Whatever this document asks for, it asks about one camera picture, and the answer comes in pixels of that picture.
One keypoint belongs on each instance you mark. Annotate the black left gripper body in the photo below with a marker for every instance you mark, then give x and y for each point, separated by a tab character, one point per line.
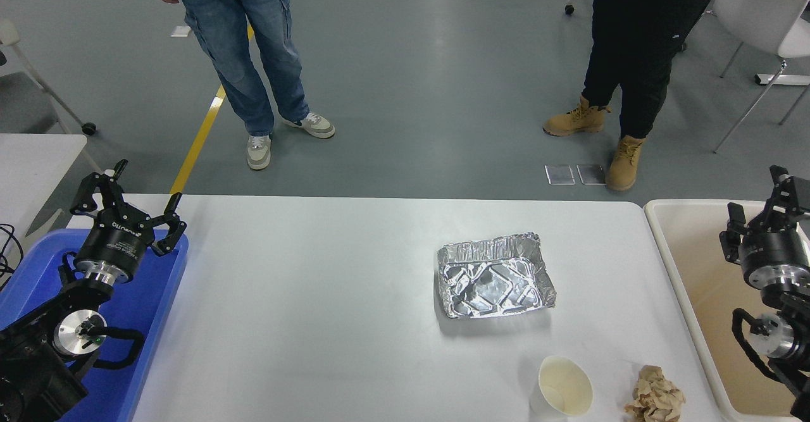
117	248

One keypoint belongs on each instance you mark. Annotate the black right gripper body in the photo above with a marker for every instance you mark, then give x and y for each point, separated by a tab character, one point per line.
775	254

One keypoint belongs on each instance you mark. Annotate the white paper cup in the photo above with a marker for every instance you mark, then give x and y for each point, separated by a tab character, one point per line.
563	387

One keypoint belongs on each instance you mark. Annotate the crinkled foil tray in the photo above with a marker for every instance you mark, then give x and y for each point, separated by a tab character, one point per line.
493	283

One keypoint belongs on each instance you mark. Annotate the large pale bin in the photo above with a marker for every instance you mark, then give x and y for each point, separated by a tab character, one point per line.
696	264

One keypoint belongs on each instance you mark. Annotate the blue plastic tray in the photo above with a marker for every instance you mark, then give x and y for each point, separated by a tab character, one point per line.
149	302

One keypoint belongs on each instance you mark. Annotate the white side table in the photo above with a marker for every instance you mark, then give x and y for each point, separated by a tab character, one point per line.
31	169

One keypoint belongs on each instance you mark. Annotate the yellow floor tape line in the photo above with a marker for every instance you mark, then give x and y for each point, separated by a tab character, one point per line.
196	143

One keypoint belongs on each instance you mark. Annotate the white metal floor bar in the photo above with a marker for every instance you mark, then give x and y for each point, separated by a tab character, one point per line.
785	79

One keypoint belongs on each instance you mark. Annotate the grey wheeled chair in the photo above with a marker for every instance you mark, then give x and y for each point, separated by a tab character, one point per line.
19	99

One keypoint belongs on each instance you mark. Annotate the clear floor plate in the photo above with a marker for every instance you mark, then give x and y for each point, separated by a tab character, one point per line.
560	175
591	174

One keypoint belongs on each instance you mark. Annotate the crumpled tan paper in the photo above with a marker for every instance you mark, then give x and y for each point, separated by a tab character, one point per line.
655	397

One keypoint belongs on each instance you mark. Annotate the person in blue trousers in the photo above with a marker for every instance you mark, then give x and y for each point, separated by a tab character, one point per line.
228	49

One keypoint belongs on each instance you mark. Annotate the white shell chair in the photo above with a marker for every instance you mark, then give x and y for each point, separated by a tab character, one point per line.
759	4

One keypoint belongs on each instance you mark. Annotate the person in black trousers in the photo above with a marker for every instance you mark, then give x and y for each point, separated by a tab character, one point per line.
639	30

